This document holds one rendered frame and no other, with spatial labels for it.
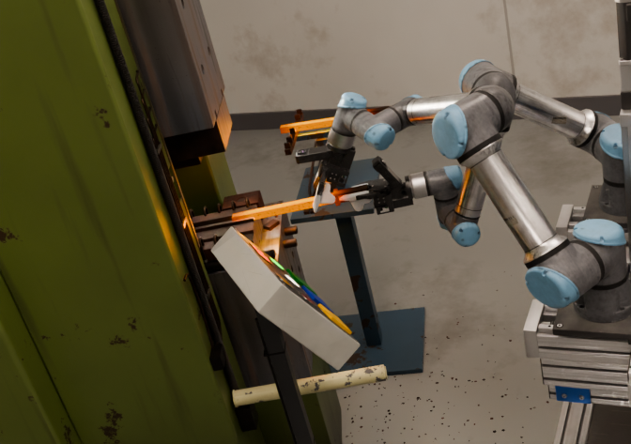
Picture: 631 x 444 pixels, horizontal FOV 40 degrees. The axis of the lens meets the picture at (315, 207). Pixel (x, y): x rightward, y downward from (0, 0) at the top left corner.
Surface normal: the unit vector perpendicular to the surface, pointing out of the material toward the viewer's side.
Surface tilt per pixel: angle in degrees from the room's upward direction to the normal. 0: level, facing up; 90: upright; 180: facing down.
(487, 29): 90
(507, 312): 0
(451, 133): 85
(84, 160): 90
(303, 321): 90
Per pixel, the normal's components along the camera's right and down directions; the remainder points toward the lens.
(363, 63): -0.38, 0.52
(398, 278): -0.22, -0.86
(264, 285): -0.64, -0.55
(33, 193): -0.01, 0.48
